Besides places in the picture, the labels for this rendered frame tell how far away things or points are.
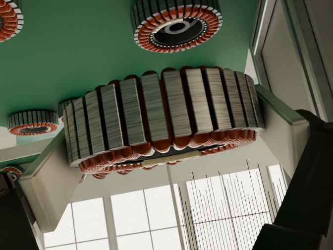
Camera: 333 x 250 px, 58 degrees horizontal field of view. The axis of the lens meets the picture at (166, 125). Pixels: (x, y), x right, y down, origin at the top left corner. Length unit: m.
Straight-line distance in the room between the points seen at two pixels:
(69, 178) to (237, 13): 0.35
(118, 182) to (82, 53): 6.39
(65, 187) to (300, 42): 0.23
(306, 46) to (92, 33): 0.27
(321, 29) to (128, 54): 0.31
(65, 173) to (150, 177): 6.44
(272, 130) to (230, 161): 6.25
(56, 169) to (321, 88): 0.22
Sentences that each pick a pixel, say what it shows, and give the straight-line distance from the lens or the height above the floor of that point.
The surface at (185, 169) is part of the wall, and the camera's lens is 6.46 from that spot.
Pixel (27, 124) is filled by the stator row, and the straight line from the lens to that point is 0.73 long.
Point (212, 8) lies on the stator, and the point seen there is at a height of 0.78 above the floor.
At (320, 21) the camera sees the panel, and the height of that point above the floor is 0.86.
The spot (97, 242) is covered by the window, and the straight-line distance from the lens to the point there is 7.15.
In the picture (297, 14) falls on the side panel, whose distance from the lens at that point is 0.30.
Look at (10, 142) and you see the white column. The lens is 4.06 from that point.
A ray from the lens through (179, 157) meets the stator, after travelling 0.21.
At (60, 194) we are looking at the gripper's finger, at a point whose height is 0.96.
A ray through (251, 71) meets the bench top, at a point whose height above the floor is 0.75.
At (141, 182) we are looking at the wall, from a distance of 6.66.
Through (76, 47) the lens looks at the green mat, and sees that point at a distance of 0.47.
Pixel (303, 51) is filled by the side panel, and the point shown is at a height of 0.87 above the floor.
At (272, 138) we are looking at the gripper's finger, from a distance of 0.16.
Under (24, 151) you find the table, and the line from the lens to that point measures 1.38.
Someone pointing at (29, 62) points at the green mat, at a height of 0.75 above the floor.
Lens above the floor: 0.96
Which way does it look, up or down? 11 degrees down
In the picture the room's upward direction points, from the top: 169 degrees clockwise
